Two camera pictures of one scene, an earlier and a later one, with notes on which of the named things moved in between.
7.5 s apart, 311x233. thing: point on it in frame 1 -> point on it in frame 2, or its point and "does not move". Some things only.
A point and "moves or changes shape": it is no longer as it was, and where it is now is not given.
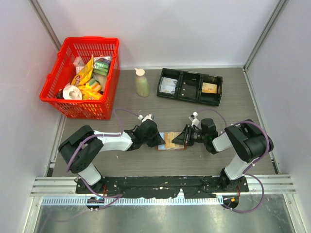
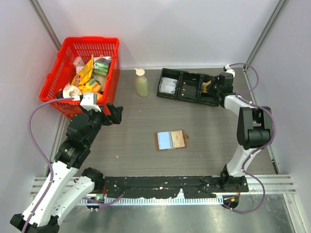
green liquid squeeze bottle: x=142 y=83 does not move
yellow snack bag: x=84 y=74 does not move
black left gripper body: x=153 y=140 -> x=97 y=118
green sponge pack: x=101 y=65 does not move
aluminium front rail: x=66 y=186 does not move
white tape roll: x=72 y=92 does not move
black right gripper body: x=195 y=136 -> x=214 y=88
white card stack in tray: x=168 y=85 does not move
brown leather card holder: x=168 y=137 moves or changes shape
